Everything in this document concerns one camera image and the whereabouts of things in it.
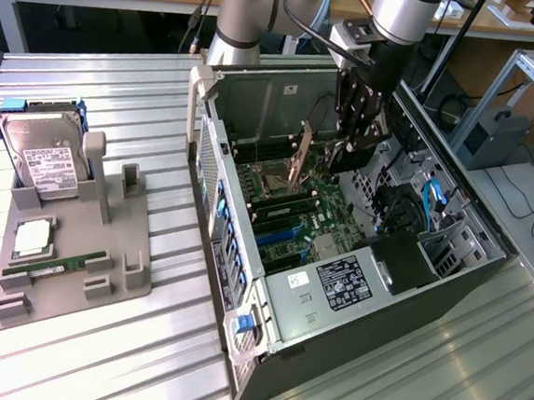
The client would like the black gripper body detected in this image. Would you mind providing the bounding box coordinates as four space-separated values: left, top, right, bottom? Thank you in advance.
349 34 418 107

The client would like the graphics card with metal bracket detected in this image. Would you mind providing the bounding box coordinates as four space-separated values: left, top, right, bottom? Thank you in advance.
285 117 378 197

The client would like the large metal disk bay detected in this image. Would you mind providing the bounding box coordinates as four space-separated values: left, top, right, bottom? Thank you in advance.
335 73 403 197

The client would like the black stand pole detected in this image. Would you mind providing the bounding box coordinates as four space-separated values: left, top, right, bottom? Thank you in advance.
418 0 490 101

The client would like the white device box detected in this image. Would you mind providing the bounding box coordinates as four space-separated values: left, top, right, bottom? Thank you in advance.
437 0 466 21

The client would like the green motherboard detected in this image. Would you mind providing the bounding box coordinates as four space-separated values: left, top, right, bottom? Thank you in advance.
221 129 378 285

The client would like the CPU socket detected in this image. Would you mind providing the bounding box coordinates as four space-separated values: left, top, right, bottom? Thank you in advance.
256 160 300 200

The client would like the dark grey equipment box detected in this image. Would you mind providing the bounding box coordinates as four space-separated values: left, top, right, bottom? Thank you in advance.
451 103 534 176

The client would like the black labelled RAM stick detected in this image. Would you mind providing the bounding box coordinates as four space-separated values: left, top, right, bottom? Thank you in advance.
250 191 319 225

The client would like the black plastic shroud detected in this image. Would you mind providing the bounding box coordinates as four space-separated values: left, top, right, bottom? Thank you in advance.
350 227 444 300

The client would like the white paper tray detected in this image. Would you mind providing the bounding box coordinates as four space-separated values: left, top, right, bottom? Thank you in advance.
486 2 534 32

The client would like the small metal disk bay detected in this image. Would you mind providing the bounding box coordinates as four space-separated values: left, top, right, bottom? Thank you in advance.
413 212 489 282

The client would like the blue expansion slot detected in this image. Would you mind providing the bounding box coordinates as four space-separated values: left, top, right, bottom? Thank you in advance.
254 225 302 252

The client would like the grey power supply unit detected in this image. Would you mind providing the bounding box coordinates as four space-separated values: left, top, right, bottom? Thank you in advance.
257 237 398 352

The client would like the open black PC case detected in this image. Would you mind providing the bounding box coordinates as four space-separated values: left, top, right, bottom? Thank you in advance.
160 38 534 400

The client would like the blue case latch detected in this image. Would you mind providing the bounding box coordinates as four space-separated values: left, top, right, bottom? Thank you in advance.
230 315 256 336

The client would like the grey plastic parts rack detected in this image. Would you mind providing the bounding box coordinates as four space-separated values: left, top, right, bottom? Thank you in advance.
0 123 167 348

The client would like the hard disk with blue caddy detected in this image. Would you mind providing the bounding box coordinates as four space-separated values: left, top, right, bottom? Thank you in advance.
0 90 94 206

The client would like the green RAM stick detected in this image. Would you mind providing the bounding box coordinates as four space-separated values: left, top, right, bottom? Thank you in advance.
2 244 107 285

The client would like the silver CPU chip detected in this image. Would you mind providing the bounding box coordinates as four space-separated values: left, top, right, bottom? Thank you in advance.
12 222 55 260

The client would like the black looped wire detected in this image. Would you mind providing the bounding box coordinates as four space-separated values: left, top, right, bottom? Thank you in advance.
299 92 341 143

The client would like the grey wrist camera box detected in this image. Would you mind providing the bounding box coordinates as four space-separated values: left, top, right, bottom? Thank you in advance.
327 19 377 64

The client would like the coiled black cable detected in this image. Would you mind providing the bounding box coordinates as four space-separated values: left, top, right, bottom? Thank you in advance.
435 91 469 131

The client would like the black cable bundle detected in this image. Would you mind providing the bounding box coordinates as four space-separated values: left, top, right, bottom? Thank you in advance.
367 178 429 238

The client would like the blue disk wire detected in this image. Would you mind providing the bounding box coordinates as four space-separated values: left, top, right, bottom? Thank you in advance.
417 172 445 235

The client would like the thick black camera cable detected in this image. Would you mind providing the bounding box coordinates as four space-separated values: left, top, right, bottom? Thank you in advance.
276 0 375 68

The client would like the thin cable with silver plug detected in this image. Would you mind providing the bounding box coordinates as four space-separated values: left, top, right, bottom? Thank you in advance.
185 0 223 60

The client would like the thin black cable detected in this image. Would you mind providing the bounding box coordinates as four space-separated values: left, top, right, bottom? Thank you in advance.
477 165 534 243

